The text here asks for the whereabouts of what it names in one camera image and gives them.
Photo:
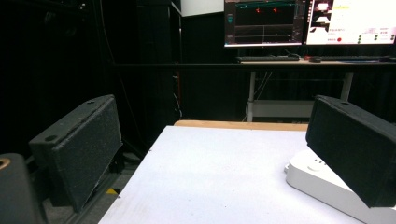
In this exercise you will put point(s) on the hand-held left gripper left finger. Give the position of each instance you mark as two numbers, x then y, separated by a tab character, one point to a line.
84	149

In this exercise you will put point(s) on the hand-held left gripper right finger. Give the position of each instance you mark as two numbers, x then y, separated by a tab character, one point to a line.
351	149

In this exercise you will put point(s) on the white power strip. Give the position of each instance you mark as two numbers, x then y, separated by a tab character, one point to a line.
317	182

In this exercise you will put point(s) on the wooden desk with white legs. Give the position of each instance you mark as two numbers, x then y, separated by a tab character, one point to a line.
280	90

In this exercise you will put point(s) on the dark server rack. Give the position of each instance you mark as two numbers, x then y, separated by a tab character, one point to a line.
158	59

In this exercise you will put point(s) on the black keyboard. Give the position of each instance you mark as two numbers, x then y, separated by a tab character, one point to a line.
267	58

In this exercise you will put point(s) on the monitor with white screen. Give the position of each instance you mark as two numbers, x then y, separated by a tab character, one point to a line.
351	21

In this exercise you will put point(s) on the monitor with dark screen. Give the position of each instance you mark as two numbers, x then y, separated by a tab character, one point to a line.
264	22

